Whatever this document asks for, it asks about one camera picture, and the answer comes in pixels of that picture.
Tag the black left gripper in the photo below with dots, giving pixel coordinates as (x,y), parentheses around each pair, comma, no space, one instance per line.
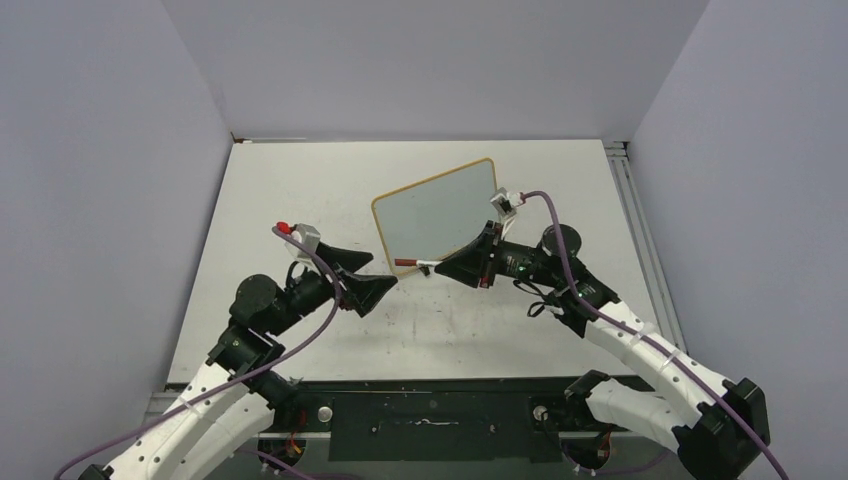
(361,291)

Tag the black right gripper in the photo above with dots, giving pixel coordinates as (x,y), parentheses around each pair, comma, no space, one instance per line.
(466,265)

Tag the yellow framed whiteboard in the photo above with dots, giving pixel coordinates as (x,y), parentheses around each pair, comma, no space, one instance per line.
(432,218)

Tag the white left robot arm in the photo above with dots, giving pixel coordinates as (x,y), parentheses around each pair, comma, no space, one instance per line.
(235,393)

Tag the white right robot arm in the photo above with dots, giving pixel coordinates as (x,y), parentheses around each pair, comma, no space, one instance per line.
(716,427)

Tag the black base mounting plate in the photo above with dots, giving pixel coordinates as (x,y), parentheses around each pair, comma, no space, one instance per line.
(444,420)

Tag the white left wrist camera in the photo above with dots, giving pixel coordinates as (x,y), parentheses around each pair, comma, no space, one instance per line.
(307,239)

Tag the aluminium rail right side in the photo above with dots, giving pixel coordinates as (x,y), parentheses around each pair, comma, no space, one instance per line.
(658,289)

